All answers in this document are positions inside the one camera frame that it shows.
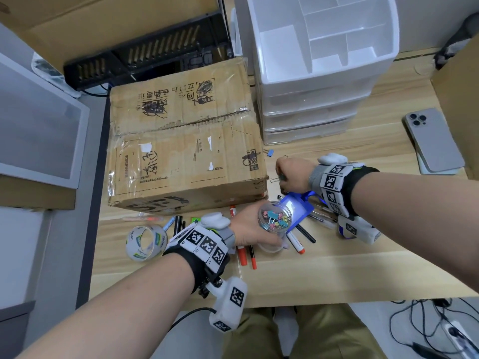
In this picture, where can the person's right hand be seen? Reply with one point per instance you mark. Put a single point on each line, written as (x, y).
(297, 175)

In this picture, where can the person's left hand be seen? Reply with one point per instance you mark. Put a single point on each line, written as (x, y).
(245, 228)

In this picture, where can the fat white marker orange cap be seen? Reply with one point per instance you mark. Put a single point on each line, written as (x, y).
(242, 257)

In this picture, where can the clear plastic jar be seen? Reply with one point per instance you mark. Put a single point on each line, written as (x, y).
(275, 220)

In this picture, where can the pile of colourful binder clips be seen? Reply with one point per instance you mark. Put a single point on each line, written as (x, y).
(276, 219)

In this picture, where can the thin black orange pen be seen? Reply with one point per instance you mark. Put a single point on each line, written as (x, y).
(253, 259)

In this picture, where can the clear jar lid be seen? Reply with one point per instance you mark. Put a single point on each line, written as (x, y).
(273, 249)

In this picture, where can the green gum packet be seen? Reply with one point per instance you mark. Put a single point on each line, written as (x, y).
(196, 220)

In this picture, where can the bunch of clear gel pens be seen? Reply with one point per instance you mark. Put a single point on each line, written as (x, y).
(322, 218)

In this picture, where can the slim white marker red cap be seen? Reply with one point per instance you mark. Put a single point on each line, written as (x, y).
(295, 243)

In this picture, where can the black marker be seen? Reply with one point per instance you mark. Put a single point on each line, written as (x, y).
(306, 234)

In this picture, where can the blue pen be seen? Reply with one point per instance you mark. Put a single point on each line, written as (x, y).
(169, 224)

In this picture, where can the clear orange pen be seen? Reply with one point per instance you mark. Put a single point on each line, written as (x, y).
(142, 219)

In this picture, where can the clear tape roll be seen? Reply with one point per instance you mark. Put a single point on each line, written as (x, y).
(131, 241)

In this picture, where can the white plastic drawer organizer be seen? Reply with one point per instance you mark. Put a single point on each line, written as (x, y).
(318, 52)

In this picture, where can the person's right forearm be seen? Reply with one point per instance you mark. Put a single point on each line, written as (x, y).
(419, 220)

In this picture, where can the person's left forearm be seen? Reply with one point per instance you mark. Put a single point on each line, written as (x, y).
(112, 317)

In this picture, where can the person's khaki trousers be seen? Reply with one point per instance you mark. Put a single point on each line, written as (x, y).
(329, 336)

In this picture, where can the right marker wrist band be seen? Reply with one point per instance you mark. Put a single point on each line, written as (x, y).
(333, 183)

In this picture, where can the marker wrist band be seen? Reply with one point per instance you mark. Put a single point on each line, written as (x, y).
(206, 246)
(333, 183)

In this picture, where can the left marker wrist band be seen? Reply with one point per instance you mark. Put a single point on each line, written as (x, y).
(206, 246)

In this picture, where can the taped brown cardboard box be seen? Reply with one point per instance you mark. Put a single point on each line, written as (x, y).
(179, 145)

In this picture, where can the white flat pad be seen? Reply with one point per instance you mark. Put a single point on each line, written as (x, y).
(438, 173)

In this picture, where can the grey smartphone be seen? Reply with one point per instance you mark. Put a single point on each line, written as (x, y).
(434, 140)

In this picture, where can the black vented device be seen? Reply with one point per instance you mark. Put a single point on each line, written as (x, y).
(149, 56)

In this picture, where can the flat brown cardboard sheet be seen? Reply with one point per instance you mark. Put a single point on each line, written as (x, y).
(37, 196)

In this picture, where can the white power strip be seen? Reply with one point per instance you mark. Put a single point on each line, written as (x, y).
(460, 340)

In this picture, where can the white framed grey panel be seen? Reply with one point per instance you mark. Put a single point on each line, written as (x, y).
(37, 123)

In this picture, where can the white device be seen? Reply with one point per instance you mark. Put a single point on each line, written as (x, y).
(48, 74)

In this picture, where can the grey cabinet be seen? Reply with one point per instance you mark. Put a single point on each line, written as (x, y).
(15, 329)

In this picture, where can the open brown cardboard box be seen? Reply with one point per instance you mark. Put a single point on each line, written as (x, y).
(93, 22)

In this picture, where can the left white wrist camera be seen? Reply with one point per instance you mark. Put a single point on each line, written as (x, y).
(230, 302)

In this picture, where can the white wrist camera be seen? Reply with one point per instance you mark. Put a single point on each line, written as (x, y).
(359, 229)
(230, 302)

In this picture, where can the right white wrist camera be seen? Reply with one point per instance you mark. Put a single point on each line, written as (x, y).
(359, 229)

